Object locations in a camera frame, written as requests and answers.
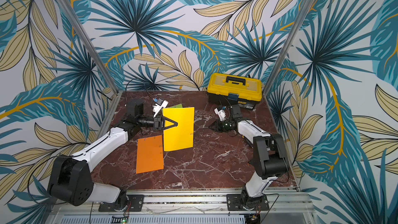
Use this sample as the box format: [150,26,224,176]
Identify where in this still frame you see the yellow paper sheet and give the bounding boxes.
[163,107,195,151]

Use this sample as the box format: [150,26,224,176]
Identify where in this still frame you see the green paper sheet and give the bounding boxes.
[170,104,183,108]

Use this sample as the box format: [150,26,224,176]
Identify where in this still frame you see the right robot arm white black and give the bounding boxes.
[209,105,289,205]

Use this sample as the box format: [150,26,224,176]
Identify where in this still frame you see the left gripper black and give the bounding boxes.
[137,113,178,132]

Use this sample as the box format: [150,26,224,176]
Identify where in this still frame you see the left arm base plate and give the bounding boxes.
[98,195,144,213]

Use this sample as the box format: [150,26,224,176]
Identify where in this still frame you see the orange paper sheet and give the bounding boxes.
[136,135,164,174]

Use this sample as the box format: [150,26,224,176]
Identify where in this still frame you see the aluminium front rail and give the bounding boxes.
[46,189,316,217]

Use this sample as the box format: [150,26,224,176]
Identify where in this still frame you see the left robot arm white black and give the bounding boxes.
[47,99,169,211]

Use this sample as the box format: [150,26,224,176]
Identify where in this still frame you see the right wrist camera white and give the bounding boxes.
[214,106,226,121]

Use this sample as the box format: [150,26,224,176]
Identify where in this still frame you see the yellow black toolbox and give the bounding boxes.
[207,73,262,110]

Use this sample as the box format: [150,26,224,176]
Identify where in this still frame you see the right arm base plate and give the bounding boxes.
[226,194,269,211]

